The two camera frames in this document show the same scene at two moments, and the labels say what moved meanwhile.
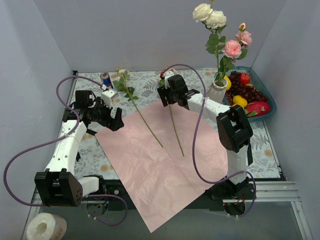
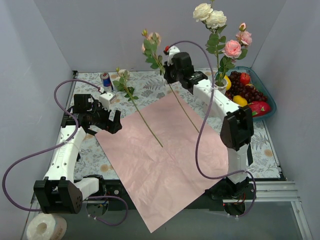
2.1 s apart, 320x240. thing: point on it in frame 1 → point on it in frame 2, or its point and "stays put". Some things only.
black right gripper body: x=165 y=94 → x=169 y=73
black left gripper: x=111 y=119 stays put
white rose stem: x=215 y=20 stays put
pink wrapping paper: x=168 y=157 stays put
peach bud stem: x=161 y=81 → x=151 y=48
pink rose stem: x=234 y=50 stays put
